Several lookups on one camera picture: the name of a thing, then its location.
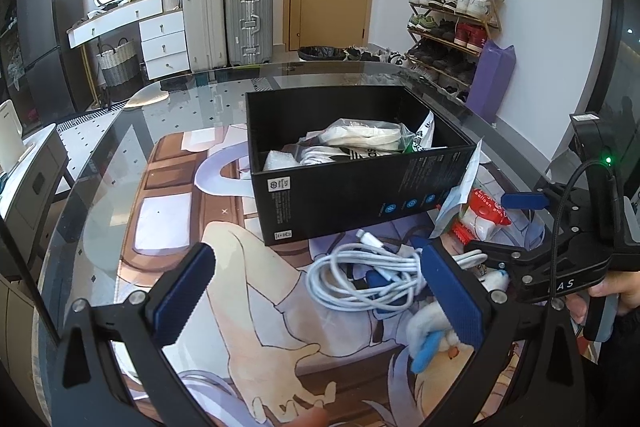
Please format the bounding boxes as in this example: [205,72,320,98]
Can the white suitcase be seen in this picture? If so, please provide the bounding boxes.
[182,0,229,74]

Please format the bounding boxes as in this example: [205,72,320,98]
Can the patterned floor rug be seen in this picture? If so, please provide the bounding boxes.
[55,99,151,158]

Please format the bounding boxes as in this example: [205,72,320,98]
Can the white printed pouch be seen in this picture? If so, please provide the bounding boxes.
[434,138,484,239]

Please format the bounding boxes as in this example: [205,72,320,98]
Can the green packet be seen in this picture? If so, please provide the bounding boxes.
[399,111,437,156]

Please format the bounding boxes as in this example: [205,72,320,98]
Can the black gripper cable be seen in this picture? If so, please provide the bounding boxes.
[551,159,617,250]

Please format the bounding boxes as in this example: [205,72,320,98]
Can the oval wooden board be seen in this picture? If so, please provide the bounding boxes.
[124,86,169,108]

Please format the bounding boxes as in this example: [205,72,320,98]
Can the bagged white striped socks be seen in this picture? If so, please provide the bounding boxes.
[298,142,402,167]

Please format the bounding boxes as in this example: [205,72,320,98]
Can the grey side table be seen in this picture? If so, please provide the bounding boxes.
[0,124,69,249]

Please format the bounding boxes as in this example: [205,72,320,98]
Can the dark blue object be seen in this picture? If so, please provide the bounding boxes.
[366,268,402,293]

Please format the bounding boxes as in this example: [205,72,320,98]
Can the white foam piece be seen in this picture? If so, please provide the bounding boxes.
[262,150,302,173]

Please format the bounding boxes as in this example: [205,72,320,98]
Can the red and white snack packet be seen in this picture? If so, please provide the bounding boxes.
[452,188,514,244]

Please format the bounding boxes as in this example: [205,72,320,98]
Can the purple bag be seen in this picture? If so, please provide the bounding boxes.
[469,40,517,126]

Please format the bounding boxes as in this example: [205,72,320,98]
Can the white dressing table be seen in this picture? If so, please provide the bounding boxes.
[67,0,191,80]

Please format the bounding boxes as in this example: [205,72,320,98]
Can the dark refrigerator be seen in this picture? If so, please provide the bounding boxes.
[17,0,99,114]

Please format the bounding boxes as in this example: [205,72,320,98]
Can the person's right forearm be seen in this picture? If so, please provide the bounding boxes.
[582,314,640,427]

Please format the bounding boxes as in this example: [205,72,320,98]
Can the zip bag with beige cloth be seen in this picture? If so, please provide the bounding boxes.
[320,118,417,152]

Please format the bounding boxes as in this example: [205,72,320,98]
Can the black cardboard box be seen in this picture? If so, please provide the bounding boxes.
[244,85,484,247]

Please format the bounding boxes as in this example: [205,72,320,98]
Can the person's left hand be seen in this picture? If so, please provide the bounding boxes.
[287,407,330,427]

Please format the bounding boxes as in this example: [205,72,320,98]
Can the white appliance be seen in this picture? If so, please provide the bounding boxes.
[0,99,24,174]

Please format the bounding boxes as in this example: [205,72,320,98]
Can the printed desk mat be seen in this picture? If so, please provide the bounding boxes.
[107,122,551,427]

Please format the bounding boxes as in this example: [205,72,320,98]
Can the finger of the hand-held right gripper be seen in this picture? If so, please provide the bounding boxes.
[466,240,543,270]
[499,191,551,212]

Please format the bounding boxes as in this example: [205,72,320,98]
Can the white plush toy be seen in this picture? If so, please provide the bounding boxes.
[406,291,482,374]

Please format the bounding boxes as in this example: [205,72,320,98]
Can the woven laundry basket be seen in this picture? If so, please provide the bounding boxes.
[97,39,144,101]

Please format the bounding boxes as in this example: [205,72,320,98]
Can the person's right hand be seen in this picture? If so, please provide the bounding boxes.
[564,271,640,324]

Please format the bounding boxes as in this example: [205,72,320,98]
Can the black lined trash bin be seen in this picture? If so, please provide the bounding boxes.
[298,45,347,63]

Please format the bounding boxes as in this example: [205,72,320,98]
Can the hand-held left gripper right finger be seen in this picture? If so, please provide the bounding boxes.
[419,238,587,427]

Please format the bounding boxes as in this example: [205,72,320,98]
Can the silver suitcase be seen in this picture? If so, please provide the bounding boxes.
[223,0,275,67]

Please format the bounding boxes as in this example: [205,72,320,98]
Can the shoe rack with shoes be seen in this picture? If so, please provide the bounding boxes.
[406,0,502,102]

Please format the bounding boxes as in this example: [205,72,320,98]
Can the coiled white cable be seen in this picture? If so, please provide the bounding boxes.
[305,229,442,314]

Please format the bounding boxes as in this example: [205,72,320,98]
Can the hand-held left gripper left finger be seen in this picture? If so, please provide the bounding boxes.
[52,243,217,427]

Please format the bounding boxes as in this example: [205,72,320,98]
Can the black glass cabinet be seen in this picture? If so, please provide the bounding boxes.
[0,0,23,108]

